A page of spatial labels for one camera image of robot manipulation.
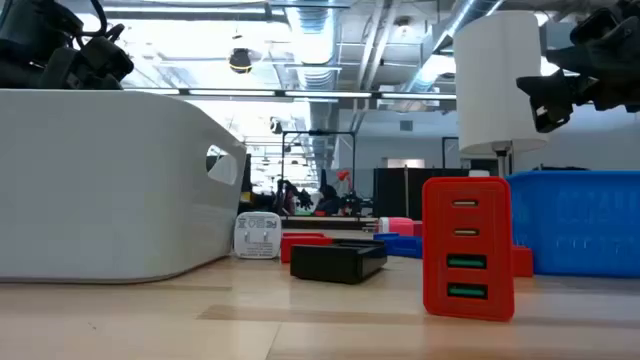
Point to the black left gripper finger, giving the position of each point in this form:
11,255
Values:
110,60
65,72

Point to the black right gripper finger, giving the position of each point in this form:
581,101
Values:
550,95
615,65

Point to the white wall charger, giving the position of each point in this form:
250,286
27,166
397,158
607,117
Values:
257,235

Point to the white cylindrical lamp shade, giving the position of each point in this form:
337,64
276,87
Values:
497,80

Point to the grey plastic bin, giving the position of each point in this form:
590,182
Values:
110,190

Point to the black hanging dome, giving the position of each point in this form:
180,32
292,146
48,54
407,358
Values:
240,60

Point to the blue plastic basket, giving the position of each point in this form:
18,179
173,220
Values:
575,225

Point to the long ceiling light bar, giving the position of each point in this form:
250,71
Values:
325,94

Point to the red background desk lamp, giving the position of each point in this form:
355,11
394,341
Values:
343,176

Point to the background robot arms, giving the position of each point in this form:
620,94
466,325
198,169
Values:
290,197

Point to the black partition wall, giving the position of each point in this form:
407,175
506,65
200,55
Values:
395,192

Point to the background black frame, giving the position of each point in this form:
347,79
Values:
320,133

